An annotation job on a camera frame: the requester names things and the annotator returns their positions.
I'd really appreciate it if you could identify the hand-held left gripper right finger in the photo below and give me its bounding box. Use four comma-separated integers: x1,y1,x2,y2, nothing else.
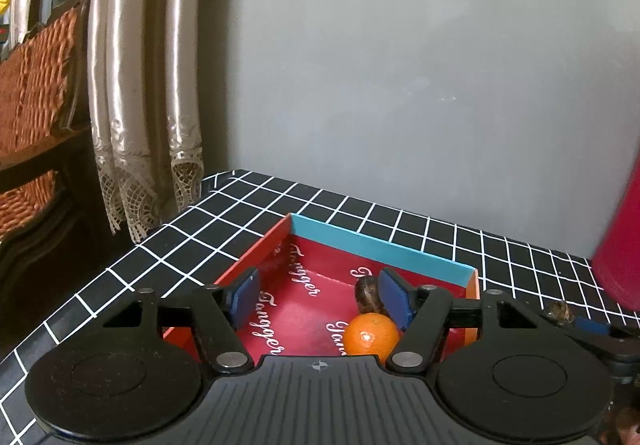
377,267,566,373

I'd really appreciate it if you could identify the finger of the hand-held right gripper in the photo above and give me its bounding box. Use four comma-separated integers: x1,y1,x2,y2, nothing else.
565,316,640,381

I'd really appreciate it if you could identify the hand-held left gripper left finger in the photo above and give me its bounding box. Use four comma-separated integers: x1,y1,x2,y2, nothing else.
102,267,262,373

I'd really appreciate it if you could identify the orange mandarin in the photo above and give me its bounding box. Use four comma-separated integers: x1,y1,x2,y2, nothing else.
344,312,401,366

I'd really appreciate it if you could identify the red cardboard box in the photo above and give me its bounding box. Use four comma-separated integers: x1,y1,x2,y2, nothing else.
162,212,483,358

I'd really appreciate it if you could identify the pink thermos jug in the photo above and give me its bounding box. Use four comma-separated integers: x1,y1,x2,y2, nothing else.
590,175,640,311

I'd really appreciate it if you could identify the black white grid tablecloth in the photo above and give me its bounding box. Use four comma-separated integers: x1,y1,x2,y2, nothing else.
0,169,640,445

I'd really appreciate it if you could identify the beige satin curtain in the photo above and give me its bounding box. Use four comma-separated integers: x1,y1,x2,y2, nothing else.
87,0,206,243

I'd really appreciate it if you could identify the wicker chair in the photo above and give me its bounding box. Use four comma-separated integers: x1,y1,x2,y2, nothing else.
0,0,96,286

